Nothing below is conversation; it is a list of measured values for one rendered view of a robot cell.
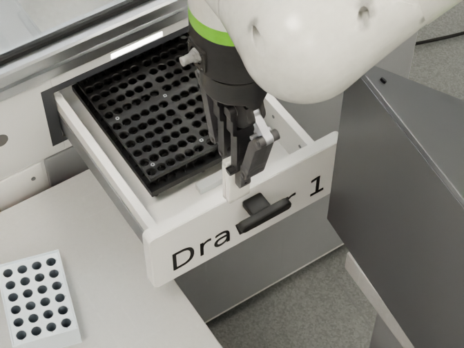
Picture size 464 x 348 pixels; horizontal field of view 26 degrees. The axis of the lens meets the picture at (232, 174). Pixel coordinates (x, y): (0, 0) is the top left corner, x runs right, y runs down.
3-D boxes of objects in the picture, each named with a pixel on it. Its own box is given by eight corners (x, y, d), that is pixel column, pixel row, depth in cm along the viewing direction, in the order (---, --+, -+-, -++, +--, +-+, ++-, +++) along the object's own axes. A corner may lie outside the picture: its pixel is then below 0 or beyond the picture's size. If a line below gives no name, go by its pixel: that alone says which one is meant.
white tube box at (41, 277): (82, 342, 129) (79, 328, 126) (17, 360, 127) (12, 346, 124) (62, 264, 136) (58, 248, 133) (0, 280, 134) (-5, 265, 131)
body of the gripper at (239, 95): (181, 43, 101) (185, 104, 108) (228, 96, 97) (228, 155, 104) (244, 14, 103) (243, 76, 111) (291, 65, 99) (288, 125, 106)
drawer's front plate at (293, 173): (338, 188, 136) (346, 137, 128) (154, 289, 127) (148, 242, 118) (331, 180, 137) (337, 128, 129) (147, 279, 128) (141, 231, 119)
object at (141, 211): (322, 178, 136) (325, 150, 131) (157, 267, 127) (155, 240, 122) (169, 5, 156) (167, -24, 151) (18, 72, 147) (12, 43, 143)
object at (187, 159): (264, 123, 133) (265, 121, 133) (150, 181, 128) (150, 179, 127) (257, 114, 134) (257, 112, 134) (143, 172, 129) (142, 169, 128)
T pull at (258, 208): (292, 208, 125) (292, 201, 124) (242, 235, 122) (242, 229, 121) (275, 188, 127) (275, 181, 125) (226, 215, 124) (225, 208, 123)
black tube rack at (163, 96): (264, 151, 138) (265, 121, 133) (153, 208, 132) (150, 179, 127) (179, 53, 149) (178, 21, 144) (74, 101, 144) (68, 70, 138)
